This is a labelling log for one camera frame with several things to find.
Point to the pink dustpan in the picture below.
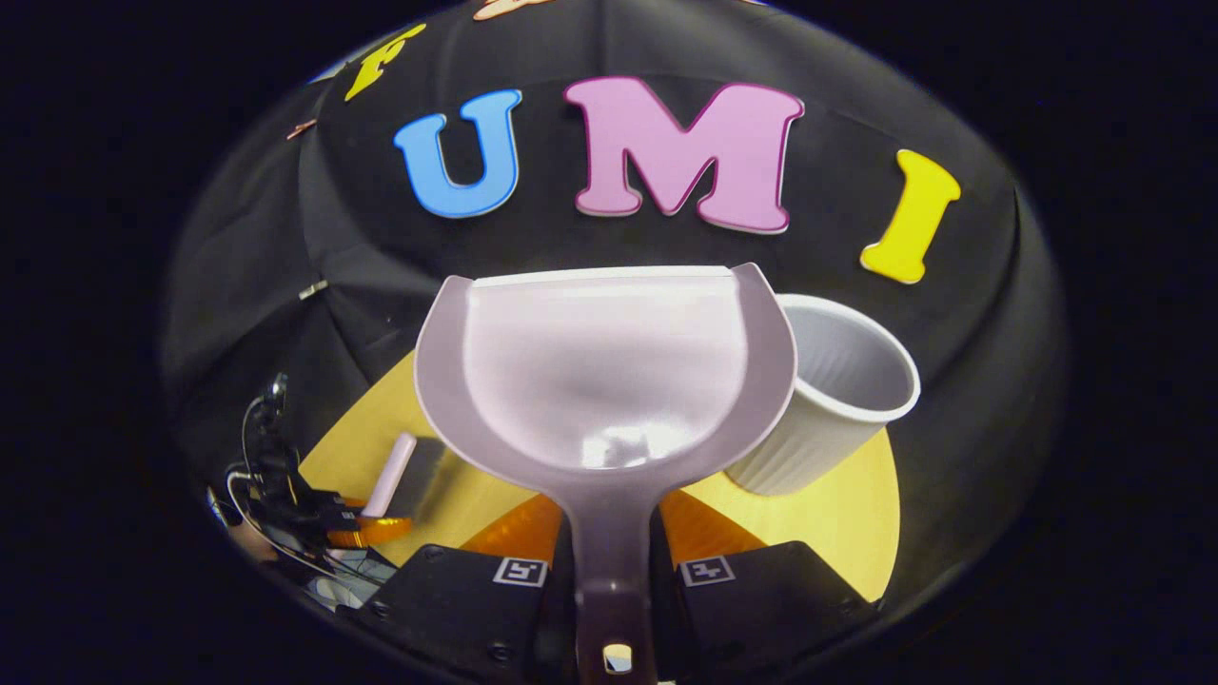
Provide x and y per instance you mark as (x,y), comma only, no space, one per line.
(609,371)

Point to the wooden desktop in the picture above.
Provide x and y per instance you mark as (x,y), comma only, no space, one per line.
(818,523)

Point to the red cloth clip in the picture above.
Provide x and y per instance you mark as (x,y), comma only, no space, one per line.
(301,128)

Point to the white ribbed garbage bin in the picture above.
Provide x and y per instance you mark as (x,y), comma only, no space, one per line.
(837,400)

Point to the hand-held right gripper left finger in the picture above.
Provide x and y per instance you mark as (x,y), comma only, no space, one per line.
(559,628)

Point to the white cloth clip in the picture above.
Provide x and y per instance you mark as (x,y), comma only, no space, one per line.
(312,288)

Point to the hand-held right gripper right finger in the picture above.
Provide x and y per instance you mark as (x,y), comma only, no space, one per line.
(666,628)

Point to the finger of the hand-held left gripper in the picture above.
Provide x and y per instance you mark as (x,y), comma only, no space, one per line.
(371,531)

